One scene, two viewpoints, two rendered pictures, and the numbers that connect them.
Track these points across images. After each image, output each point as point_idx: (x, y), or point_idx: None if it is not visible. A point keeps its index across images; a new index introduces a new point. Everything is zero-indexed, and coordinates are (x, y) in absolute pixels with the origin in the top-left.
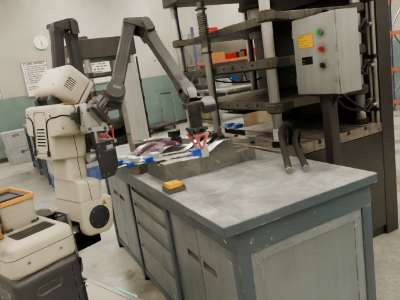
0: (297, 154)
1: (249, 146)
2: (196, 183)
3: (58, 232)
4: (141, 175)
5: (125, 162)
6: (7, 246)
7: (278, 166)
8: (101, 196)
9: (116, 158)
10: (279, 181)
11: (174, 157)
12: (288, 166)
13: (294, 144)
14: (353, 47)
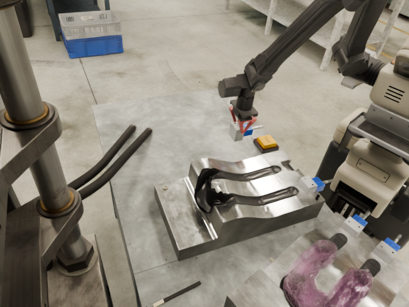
0: (123, 141)
1: (159, 194)
2: (243, 151)
3: (342, 119)
4: (326, 217)
5: (365, 222)
6: (364, 108)
7: (146, 155)
8: (345, 161)
9: (341, 140)
10: (167, 122)
11: (275, 175)
12: (148, 128)
13: (109, 155)
14: None
